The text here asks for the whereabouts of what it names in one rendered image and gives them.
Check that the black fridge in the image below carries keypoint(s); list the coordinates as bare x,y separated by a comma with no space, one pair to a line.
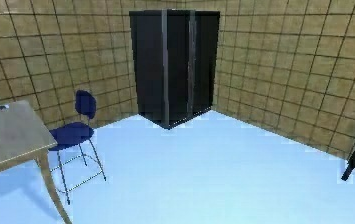
148,66

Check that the blue chair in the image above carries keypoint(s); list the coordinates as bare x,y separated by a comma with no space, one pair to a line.
72,133

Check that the grey wooden table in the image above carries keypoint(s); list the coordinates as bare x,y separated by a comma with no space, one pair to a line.
11,133

